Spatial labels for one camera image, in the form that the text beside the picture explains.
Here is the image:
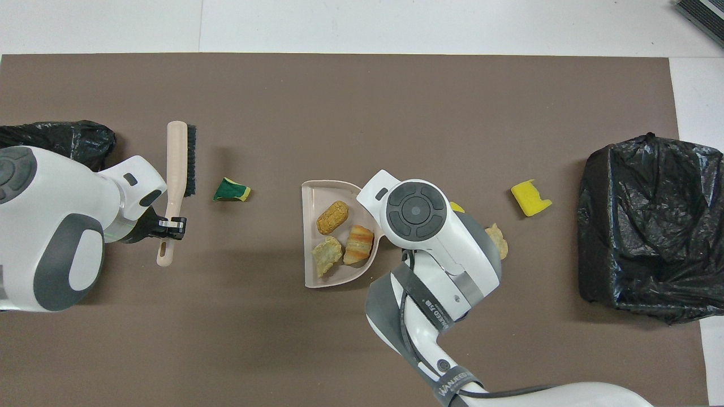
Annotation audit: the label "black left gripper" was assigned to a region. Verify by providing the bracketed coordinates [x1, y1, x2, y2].
[122, 206, 187, 244]

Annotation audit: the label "green and yellow sponge piece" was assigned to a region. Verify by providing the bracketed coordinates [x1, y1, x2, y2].
[213, 177, 252, 202]

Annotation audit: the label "beige hand brush black bristles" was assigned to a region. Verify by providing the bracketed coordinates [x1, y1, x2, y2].
[156, 120, 197, 267]

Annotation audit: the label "beige plastic dustpan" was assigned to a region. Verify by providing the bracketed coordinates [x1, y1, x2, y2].
[301, 180, 388, 289]

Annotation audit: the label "pale bread piece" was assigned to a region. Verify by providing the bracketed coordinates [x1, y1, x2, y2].
[485, 223, 509, 261]
[312, 236, 344, 278]

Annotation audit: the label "brown peanut-shaped bread toy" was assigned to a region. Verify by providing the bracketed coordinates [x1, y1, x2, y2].
[316, 201, 350, 236]

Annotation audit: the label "striped croissant toy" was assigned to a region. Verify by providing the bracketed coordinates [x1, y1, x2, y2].
[343, 225, 375, 266]

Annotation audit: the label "notched yellow sponge piece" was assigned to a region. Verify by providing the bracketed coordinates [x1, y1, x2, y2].
[510, 179, 553, 218]

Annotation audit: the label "bin with black bag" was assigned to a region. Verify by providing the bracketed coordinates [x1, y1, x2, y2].
[0, 120, 117, 172]
[577, 132, 724, 326]

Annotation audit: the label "brown table mat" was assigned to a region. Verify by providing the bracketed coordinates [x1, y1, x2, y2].
[0, 53, 709, 407]

